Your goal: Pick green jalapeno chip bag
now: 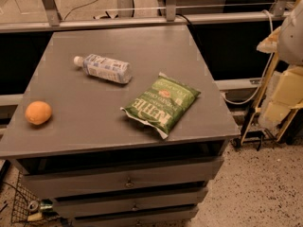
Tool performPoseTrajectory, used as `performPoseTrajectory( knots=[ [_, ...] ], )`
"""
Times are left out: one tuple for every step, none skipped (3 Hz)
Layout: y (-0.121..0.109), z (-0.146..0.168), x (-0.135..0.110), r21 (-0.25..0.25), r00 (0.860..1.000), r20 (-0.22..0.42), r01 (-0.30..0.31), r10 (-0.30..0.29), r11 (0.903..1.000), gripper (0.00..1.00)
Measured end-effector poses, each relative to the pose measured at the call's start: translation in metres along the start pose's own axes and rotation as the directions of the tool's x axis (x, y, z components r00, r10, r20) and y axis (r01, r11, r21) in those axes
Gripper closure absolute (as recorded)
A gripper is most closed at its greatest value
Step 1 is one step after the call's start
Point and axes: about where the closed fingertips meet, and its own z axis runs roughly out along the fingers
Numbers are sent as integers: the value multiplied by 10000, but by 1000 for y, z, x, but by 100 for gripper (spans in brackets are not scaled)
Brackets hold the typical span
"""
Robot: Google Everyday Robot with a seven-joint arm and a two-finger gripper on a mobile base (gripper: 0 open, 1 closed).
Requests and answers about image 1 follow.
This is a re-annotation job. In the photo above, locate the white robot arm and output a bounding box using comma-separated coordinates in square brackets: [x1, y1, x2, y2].
[277, 0, 303, 66]

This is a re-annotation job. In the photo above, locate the green jalapeno chip bag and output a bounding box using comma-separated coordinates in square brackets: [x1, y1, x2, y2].
[120, 73, 201, 139]

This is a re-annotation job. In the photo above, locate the grey drawer cabinet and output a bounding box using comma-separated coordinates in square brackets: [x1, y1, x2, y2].
[0, 25, 241, 227]

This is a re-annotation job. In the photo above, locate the clear plastic water bottle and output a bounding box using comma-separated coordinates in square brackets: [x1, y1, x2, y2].
[74, 54, 132, 84]

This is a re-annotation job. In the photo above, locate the grey metal railing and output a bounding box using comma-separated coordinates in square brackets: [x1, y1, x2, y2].
[0, 0, 293, 33]

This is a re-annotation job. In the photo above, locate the orange fruit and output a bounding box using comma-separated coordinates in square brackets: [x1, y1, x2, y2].
[25, 101, 52, 125]

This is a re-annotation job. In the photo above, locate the bottom grey drawer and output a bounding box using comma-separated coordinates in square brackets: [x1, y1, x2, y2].
[73, 205, 198, 227]

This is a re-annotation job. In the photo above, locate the grey drawer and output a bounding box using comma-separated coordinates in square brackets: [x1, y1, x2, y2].
[73, 205, 198, 227]
[22, 157, 223, 199]
[53, 187, 208, 218]

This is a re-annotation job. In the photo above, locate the top grey drawer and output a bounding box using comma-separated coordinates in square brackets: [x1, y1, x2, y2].
[22, 157, 223, 199]

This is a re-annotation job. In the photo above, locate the middle grey drawer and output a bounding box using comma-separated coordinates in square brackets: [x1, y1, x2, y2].
[53, 187, 208, 218]

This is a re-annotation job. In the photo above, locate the green soda can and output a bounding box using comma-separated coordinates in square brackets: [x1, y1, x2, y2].
[27, 200, 53, 213]

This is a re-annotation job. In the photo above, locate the black cable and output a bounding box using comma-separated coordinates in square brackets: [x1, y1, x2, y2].
[175, 13, 206, 54]

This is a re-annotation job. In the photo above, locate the white cable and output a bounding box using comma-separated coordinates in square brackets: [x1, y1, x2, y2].
[222, 9, 275, 106]

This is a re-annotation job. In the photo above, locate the black wire basket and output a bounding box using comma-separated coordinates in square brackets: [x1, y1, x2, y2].
[11, 175, 60, 227]

